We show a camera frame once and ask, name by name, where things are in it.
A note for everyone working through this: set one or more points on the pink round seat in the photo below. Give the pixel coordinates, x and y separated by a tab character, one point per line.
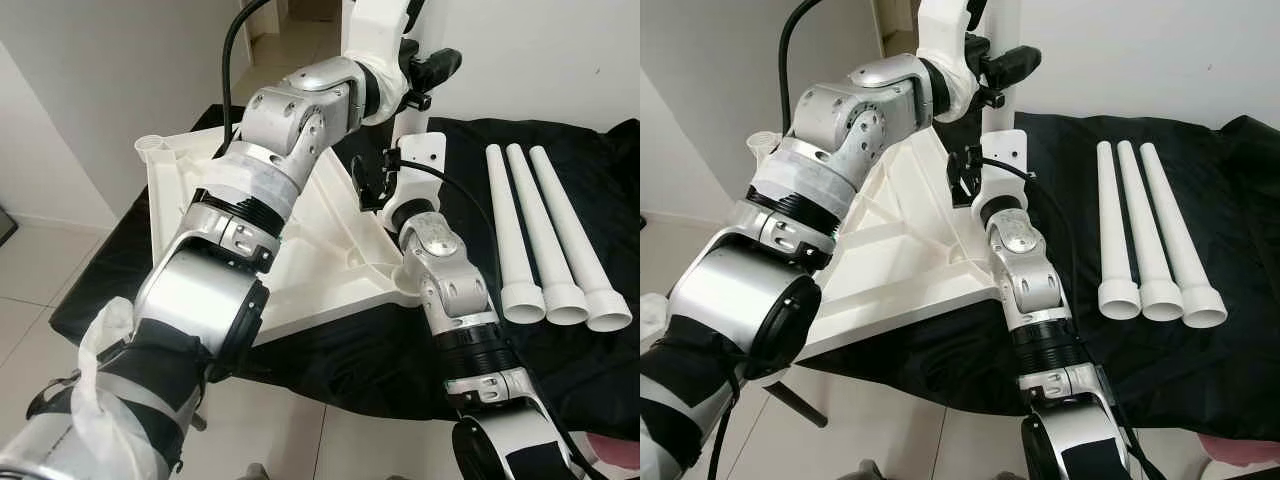
1240	450
615	452

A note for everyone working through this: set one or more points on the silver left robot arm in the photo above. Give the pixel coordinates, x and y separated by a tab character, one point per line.
740	300
200	290

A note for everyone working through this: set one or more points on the black metal table leg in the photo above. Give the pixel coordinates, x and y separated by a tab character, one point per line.
800	402

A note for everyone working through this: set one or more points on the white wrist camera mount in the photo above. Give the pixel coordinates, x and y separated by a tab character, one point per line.
1003	160
420	160
388	105
965	100

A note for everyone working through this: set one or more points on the grey robot foot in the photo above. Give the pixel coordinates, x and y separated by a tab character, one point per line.
252	472
872	472

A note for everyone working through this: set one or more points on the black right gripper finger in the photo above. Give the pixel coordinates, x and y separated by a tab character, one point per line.
970	178
368	182

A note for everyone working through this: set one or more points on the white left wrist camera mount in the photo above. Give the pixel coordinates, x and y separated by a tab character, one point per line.
388	105
965	100

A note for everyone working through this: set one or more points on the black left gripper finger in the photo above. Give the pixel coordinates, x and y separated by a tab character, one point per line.
1012	68
435	70

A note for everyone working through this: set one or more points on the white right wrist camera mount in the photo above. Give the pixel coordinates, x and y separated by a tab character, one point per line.
1003	160
420	160

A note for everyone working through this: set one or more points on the white plastic table top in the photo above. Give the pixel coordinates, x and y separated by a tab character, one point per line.
330	230
900	240

